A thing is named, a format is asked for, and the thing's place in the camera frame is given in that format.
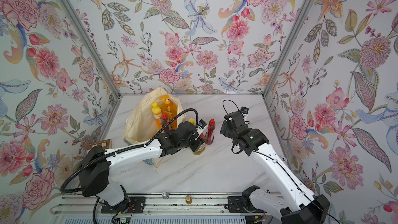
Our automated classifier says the brass rail knob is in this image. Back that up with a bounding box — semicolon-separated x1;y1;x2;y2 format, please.
185;196;192;204

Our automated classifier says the large orange pump soap bottle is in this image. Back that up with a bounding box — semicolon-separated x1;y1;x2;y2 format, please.
160;95;178;130

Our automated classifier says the wooden chess board box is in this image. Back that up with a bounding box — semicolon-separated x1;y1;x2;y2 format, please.
87;139;112;152

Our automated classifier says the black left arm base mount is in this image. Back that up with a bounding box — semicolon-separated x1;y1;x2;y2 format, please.
101;185;146;214

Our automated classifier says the orange bottle yellow cap front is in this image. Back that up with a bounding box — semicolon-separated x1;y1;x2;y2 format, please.
151;102;162;129

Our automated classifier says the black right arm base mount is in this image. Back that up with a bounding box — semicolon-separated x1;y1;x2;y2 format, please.
224;185;267;214

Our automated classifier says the black corrugated cable conduit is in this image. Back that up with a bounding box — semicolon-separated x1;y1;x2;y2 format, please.
59;108;200;224

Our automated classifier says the aluminium front rail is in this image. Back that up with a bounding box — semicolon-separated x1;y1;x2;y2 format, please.
50;193;280;224

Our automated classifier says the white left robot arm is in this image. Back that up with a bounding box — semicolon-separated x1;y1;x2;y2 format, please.
78;120;207;207

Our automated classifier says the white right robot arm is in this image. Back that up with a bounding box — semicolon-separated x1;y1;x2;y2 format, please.
220;111;330;224

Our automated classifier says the green Fairy dish soap bottle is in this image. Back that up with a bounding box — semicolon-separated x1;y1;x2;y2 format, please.
193;143;206;156

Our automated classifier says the red fairy bottle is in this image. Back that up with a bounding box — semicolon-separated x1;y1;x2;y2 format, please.
205;119;216;145
160;113;170;133

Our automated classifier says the silver rail knob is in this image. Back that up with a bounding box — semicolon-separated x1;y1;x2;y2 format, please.
162;192;169;199

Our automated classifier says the red Fairy bottle front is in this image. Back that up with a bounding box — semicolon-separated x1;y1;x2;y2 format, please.
160;113;170;133

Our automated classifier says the cream canvas shopping bag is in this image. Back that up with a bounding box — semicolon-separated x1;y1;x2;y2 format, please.
123;86;187;168

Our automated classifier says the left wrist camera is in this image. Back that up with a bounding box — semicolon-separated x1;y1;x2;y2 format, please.
197;119;207;136

